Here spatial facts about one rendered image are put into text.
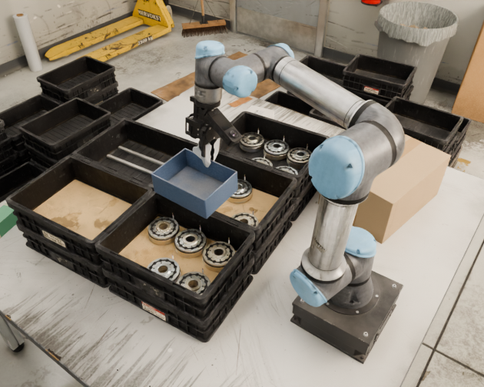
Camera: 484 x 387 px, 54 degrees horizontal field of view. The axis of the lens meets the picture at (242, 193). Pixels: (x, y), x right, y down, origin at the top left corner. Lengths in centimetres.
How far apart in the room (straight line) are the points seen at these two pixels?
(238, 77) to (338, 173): 37
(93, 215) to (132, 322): 41
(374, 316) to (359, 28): 338
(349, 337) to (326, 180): 60
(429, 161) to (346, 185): 100
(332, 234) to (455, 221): 96
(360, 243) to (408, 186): 49
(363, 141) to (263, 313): 77
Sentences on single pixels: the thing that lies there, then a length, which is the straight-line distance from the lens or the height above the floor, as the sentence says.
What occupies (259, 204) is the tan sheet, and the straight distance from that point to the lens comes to 169.
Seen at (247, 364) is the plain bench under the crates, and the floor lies 70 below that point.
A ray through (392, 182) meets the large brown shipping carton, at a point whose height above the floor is 90.
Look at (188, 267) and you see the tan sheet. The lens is 150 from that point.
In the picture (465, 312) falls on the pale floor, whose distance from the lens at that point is 264.
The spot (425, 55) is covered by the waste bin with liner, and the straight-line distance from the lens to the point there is 379.
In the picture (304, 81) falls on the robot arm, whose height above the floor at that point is 143.
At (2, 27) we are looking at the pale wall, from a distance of 477.
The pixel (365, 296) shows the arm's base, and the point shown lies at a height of 84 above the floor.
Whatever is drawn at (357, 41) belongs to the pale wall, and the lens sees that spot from 456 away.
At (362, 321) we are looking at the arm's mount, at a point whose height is 81.
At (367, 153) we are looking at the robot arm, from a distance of 95.
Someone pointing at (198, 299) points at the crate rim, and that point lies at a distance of 130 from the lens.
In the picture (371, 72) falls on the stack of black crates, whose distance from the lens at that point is 339.
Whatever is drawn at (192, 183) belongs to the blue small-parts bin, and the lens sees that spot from 142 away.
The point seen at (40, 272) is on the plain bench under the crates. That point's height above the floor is 70.
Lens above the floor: 197
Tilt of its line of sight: 41 degrees down
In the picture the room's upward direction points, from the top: straight up
